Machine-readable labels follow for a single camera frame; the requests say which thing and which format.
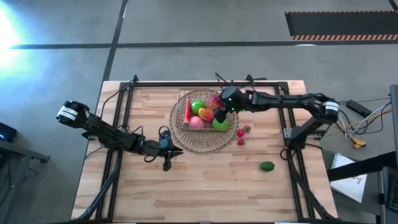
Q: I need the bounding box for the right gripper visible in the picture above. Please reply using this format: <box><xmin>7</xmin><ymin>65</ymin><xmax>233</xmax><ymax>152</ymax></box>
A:
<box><xmin>213</xmin><ymin>90</ymin><xmax>249</xmax><ymax>124</ymax></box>

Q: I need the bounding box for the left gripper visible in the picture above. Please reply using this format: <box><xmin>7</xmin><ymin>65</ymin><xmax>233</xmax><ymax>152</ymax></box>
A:
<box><xmin>143</xmin><ymin>139</ymin><xmax>184</xmax><ymax>172</ymax></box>

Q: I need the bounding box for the green apple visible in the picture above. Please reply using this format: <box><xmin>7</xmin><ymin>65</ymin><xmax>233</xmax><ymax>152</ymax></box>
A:
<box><xmin>211</xmin><ymin>117</ymin><xmax>230</xmax><ymax>131</ymax></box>
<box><xmin>190</xmin><ymin>99</ymin><xmax>206</xmax><ymax>116</ymax></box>

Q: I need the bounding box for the red yellow mango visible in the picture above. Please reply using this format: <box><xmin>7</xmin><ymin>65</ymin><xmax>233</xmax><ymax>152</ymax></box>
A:
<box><xmin>198</xmin><ymin>107</ymin><xmax>215</xmax><ymax>123</ymax></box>

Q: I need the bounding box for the red apple with yellow blotches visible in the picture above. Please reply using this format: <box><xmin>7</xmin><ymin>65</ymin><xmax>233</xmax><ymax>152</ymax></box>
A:
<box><xmin>207</xmin><ymin>94</ymin><xmax>225</xmax><ymax>110</ymax></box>

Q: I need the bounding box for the pink peach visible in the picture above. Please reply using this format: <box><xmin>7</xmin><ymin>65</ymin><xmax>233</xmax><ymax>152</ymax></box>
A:
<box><xmin>188</xmin><ymin>116</ymin><xmax>206</xmax><ymax>129</ymax></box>

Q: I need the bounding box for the watermelon slice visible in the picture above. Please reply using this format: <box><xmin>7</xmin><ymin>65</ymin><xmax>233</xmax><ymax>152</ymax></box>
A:
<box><xmin>182</xmin><ymin>98</ymin><xmax>193</xmax><ymax>128</ymax></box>

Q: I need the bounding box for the metal wire basket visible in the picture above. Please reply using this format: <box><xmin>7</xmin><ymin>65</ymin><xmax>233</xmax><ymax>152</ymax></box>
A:
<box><xmin>175</xmin><ymin>89</ymin><xmax>233</xmax><ymax>133</ymax></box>

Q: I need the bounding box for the round woven placemat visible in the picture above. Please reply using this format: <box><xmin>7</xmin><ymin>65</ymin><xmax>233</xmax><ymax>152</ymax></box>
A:
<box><xmin>169</xmin><ymin>90</ymin><xmax>239</xmax><ymax>155</ymax></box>

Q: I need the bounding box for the black power adapter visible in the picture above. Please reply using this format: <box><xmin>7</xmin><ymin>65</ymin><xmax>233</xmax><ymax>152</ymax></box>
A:
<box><xmin>346</xmin><ymin>99</ymin><xmax>373</xmax><ymax>118</ymax></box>

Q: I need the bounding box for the white paper sheet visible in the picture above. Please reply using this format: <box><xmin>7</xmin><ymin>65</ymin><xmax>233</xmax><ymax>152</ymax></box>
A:
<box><xmin>329</xmin><ymin>153</ymin><xmax>368</xmax><ymax>203</ymax></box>

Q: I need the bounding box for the black hazard-striped floor mat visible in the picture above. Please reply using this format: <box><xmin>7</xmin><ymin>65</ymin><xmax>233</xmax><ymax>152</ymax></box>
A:
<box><xmin>284</xmin><ymin>11</ymin><xmax>398</xmax><ymax>41</ymax></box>

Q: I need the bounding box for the black device with blue light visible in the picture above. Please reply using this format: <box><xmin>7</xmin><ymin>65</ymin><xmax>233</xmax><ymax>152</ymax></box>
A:
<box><xmin>0</xmin><ymin>122</ymin><xmax>18</xmax><ymax>143</ymax></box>

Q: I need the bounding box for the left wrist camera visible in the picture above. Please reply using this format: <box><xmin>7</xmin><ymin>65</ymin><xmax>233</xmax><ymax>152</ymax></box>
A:
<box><xmin>158</xmin><ymin>129</ymin><xmax>172</xmax><ymax>147</ymax></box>

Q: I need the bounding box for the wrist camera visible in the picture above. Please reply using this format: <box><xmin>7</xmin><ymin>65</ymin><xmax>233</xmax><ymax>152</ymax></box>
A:
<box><xmin>220</xmin><ymin>86</ymin><xmax>239</xmax><ymax>96</ymax></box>
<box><xmin>158</xmin><ymin>129</ymin><xmax>172</xmax><ymax>147</ymax></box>

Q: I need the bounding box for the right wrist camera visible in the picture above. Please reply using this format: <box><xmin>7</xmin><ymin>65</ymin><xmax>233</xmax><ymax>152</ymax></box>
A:
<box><xmin>220</xmin><ymin>86</ymin><xmax>239</xmax><ymax>96</ymax></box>

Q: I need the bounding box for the black aluminium table frame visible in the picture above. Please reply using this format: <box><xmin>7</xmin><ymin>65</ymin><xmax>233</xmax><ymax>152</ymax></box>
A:
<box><xmin>71</xmin><ymin>73</ymin><xmax>340</xmax><ymax>222</ymax></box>

